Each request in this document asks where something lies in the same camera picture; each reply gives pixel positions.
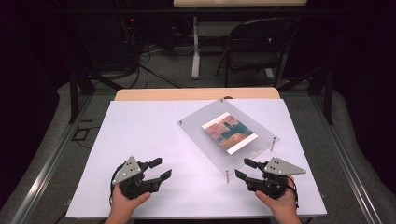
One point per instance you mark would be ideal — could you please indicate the wooden table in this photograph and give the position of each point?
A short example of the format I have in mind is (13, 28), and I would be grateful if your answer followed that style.
(174, 94)

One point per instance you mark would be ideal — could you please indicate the clear acrylic photo frame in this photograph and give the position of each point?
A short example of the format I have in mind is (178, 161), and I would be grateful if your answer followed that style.
(199, 137)

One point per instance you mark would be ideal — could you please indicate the aluminium rail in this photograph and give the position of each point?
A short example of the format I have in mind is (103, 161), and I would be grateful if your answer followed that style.
(46, 168)
(348, 168)

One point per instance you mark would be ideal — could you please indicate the person's right hand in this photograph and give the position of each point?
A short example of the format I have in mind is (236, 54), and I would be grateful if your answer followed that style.
(281, 203)

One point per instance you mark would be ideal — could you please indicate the dark round table grommet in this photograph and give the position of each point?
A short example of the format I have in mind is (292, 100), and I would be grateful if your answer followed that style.
(228, 97)

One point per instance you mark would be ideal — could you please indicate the light desk top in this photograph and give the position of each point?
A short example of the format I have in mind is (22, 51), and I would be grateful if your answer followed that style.
(239, 3)

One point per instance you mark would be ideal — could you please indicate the painting print photo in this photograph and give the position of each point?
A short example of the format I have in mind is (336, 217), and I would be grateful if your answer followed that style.
(229, 133)

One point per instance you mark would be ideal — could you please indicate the black folding chair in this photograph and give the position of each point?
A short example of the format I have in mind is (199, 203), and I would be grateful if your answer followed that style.
(258, 59)

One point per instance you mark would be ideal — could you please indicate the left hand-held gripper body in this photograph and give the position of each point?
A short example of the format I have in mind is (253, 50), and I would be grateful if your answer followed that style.
(130, 170)

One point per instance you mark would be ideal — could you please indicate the white desk leg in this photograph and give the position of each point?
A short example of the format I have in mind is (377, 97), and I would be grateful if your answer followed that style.
(195, 53)

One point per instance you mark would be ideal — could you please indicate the person's left hand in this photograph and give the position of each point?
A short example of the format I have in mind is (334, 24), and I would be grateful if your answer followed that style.
(124, 203)

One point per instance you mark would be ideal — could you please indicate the black metal stand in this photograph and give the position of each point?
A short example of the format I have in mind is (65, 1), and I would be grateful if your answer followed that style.
(327, 93)
(74, 90)

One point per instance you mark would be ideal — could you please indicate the white board mat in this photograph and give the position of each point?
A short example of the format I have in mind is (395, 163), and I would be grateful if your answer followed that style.
(140, 133)

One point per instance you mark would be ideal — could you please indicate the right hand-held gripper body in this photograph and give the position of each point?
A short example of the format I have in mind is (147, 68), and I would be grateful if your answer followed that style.
(277, 174)

